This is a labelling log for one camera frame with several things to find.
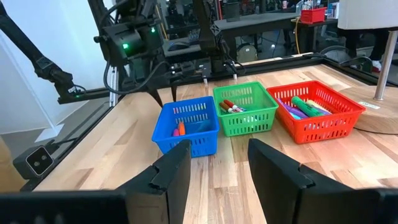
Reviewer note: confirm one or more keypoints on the black metal rig frame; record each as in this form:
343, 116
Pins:
93, 94

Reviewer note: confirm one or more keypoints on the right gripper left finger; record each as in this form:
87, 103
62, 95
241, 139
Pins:
168, 186

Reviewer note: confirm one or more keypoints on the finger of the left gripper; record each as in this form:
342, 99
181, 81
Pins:
156, 98
174, 93

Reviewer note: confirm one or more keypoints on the red plastic basket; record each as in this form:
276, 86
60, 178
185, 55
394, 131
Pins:
317, 130

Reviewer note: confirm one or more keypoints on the black table-level camera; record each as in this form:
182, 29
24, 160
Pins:
35, 161

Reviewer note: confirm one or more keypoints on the red cap white marker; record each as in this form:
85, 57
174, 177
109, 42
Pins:
225, 107
233, 104

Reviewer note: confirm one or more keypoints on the green plastic basket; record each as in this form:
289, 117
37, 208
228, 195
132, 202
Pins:
245, 124

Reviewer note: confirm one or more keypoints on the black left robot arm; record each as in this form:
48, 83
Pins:
133, 53

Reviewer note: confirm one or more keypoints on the dark background desk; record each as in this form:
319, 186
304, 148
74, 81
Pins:
255, 25

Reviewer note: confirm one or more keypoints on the white cylindrical bucket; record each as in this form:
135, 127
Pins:
385, 65

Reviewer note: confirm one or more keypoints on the teal highlighter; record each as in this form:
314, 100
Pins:
295, 116

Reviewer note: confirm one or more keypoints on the green highlighter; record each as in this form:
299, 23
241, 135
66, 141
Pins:
306, 106

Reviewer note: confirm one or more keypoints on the red storage bin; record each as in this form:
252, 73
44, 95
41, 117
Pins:
312, 15

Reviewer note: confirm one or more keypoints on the person's leg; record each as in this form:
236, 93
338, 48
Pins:
354, 43

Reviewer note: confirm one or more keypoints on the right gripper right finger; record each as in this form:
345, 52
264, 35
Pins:
273, 186

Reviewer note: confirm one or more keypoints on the yellow-green highlighter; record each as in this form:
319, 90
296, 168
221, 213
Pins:
314, 103

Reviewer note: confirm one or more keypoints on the black computer mouse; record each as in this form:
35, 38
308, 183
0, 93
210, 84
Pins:
179, 46

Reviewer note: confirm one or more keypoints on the pink highlighter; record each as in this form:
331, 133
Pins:
176, 132

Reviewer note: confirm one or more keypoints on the purple highlighter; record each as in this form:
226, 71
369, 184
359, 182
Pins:
290, 109
326, 111

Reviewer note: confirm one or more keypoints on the blue plastic basket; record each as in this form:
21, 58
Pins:
202, 138

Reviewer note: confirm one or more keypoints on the person's foot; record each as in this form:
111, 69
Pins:
377, 66

